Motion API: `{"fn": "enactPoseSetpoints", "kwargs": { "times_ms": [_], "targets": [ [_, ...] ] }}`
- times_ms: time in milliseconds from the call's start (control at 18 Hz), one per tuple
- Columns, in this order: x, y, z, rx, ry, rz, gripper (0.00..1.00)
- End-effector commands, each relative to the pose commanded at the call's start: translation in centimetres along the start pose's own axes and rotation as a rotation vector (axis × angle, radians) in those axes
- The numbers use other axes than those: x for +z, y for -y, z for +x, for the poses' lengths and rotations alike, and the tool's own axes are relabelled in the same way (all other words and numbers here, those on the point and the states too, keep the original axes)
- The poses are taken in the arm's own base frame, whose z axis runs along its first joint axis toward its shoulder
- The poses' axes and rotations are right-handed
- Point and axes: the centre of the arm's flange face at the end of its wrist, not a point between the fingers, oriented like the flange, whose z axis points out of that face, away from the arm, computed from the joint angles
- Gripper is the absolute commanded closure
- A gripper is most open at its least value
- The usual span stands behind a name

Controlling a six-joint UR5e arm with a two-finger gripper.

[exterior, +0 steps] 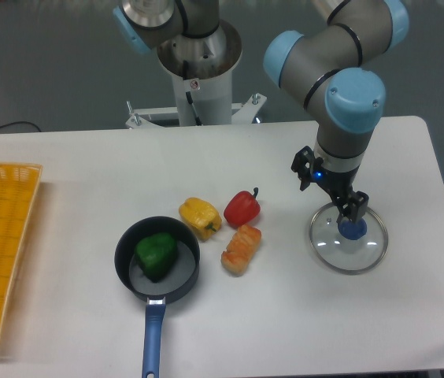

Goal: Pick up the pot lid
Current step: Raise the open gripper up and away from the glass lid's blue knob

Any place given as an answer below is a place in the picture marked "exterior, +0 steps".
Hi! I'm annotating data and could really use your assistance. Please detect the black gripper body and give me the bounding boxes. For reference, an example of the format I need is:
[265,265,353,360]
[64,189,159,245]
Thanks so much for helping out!
[313,160,359,208]

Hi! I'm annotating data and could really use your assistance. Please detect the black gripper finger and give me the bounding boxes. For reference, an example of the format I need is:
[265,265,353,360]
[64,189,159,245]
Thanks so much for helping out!
[338,191,368,225]
[290,146,315,191]

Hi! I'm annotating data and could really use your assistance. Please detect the glass pot lid blue knob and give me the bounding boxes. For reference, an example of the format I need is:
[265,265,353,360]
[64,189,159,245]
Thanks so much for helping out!
[309,201,389,276]

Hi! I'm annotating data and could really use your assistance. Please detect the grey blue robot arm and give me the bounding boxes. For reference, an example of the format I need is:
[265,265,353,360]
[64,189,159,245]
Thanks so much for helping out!
[113,1,409,224]

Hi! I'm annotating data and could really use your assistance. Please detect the red bell pepper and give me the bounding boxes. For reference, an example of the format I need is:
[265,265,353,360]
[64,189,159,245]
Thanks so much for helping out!
[224,187,261,227]

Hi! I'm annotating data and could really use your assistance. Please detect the yellow bell pepper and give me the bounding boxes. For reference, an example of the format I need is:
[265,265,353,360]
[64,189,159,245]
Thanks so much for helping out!
[179,197,222,241]

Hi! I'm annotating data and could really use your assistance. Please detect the orange bread loaf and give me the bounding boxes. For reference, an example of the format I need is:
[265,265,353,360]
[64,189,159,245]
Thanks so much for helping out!
[220,224,262,276]

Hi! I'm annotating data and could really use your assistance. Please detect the green bell pepper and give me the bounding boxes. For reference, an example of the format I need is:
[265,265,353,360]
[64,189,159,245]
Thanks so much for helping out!
[135,232,179,282]

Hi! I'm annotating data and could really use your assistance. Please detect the black cable on pedestal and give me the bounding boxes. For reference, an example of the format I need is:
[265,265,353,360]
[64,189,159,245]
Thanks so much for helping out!
[182,59,203,127]

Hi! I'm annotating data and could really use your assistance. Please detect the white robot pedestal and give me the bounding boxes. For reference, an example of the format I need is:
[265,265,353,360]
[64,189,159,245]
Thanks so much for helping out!
[126,20,267,129]

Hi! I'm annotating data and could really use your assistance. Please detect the dark pot blue handle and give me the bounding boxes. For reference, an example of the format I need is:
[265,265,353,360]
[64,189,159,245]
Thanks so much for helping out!
[114,216,200,377]

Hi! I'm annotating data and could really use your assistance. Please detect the black cable on floor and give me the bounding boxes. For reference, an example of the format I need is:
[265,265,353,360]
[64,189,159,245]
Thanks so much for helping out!
[0,120,43,133]

